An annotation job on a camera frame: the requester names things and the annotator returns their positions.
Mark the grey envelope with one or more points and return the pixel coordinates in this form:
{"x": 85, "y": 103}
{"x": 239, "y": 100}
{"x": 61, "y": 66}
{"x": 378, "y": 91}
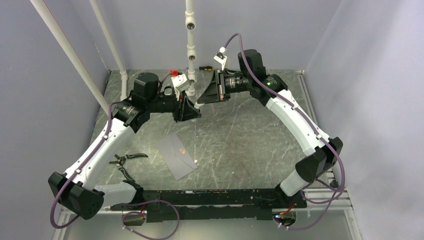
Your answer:
{"x": 176, "y": 156}

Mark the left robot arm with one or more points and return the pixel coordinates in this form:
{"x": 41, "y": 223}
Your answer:
{"x": 77, "y": 188}

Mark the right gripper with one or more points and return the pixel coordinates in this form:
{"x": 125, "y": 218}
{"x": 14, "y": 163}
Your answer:
{"x": 215, "y": 91}

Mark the yellow black screwdriver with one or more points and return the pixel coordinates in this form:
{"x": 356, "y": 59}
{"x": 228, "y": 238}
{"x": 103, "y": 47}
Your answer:
{"x": 205, "y": 68}

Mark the green white glue stick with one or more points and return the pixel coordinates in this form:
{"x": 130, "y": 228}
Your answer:
{"x": 198, "y": 105}

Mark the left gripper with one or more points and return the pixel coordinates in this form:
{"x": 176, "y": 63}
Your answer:
{"x": 189, "y": 112}

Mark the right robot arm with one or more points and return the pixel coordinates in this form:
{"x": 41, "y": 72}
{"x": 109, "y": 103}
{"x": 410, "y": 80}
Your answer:
{"x": 273, "y": 93}

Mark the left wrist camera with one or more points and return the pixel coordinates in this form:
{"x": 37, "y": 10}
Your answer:
{"x": 180, "y": 82}

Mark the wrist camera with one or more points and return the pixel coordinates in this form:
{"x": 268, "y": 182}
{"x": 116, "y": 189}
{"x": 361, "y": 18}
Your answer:
{"x": 180, "y": 82}
{"x": 221, "y": 58}

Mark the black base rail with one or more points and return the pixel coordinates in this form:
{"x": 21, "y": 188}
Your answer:
{"x": 251, "y": 203}

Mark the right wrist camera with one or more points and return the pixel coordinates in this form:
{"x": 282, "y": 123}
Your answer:
{"x": 221, "y": 58}

